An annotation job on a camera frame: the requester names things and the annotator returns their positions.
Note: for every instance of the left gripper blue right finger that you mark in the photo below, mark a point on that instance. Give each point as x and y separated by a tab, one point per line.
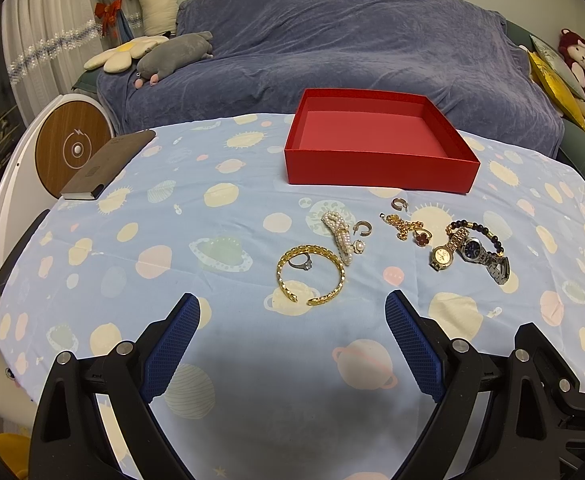
411	336

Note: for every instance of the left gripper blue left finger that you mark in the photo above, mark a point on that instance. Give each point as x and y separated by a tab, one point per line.
163	344

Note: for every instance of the gold wristwatch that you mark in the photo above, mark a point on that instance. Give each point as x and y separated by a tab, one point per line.
441	257

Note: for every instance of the gold chain-link bangle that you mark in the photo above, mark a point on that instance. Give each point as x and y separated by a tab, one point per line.
317	265

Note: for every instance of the silver blue-dial wristwatch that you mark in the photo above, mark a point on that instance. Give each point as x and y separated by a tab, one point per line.
498	267

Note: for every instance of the blue planet-print tablecloth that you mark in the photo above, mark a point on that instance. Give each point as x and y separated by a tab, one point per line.
293	372

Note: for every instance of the gold hoop earring near pearls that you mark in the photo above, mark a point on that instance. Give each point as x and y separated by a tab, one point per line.
363	228

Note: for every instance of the gold hoop earring near box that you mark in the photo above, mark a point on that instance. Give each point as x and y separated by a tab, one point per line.
400	204

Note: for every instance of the gold shiny cushion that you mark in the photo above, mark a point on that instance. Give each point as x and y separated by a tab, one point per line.
556	89

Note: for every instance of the red cardboard box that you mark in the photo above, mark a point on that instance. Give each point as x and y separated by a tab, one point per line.
356	137

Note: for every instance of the white round wood-faced appliance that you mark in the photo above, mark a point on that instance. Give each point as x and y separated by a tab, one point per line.
59	142

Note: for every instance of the grey silver cushion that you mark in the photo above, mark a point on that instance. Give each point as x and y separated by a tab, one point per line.
557	63

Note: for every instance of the red monkey plush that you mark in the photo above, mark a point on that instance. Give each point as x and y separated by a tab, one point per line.
572	48

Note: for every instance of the blue-grey sofa blanket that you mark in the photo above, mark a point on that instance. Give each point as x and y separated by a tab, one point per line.
266	53

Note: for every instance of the cream flower plush pillow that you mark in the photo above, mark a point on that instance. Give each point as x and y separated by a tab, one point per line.
119	59

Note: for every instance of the grey plush animal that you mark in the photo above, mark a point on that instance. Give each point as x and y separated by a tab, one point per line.
165	59

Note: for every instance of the red ribbon bow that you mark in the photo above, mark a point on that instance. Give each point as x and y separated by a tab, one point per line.
107	13

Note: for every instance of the white sheer curtain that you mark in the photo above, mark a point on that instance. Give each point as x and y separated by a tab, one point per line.
45	45

